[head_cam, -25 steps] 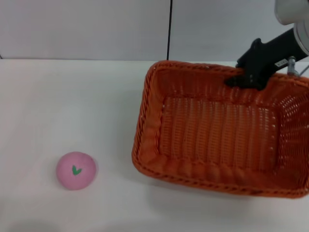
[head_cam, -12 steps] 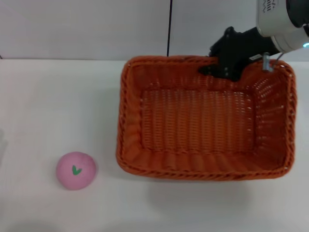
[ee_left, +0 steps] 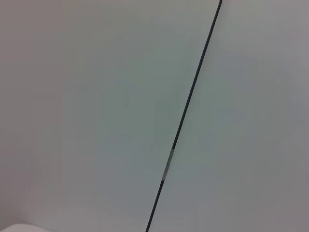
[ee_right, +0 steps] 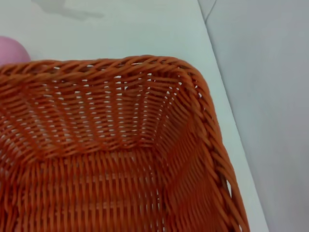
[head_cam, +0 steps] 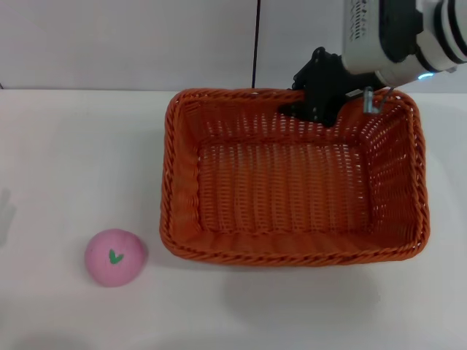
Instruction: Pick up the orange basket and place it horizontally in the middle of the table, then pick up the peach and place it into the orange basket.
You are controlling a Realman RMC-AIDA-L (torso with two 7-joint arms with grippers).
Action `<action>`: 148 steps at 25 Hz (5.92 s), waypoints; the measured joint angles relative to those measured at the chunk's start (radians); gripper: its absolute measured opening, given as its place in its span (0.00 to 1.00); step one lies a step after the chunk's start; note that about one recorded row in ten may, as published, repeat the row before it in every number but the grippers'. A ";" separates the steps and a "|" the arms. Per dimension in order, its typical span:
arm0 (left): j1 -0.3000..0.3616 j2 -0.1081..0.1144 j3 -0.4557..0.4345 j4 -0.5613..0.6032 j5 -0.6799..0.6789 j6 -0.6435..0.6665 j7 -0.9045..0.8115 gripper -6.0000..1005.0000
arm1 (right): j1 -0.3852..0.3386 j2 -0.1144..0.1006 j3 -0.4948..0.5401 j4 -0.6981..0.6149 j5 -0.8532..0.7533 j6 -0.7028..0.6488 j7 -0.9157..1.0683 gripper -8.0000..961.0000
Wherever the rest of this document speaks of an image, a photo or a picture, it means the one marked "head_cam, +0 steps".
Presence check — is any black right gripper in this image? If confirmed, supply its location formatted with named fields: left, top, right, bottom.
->
left=278, top=46, right=381, bottom=129

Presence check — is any orange woven plastic basket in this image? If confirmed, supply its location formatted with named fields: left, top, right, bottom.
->
left=158, top=87, right=431, bottom=268

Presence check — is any pink ball with green leaf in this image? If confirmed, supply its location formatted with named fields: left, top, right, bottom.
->
left=84, top=228, right=149, bottom=289

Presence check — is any right wrist cable with connector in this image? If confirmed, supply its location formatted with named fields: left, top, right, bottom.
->
left=362, top=85, right=395, bottom=114

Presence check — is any thin black vertical wall strip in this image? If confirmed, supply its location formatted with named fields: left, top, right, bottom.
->
left=250, top=0, right=262, bottom=89

